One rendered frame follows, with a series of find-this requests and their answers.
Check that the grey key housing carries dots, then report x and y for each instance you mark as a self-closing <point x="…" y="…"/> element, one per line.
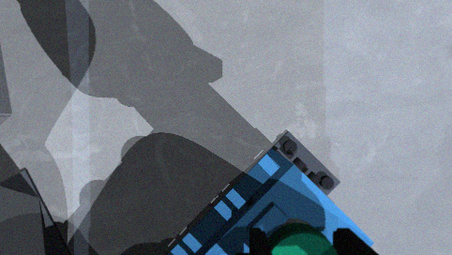
<point x="26" y="225"/>

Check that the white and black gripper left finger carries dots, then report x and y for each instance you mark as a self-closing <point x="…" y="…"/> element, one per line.
<point x="258" y="243"/>

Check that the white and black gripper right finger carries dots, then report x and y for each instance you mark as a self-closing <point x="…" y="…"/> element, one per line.
<point x="346" y="242"/>

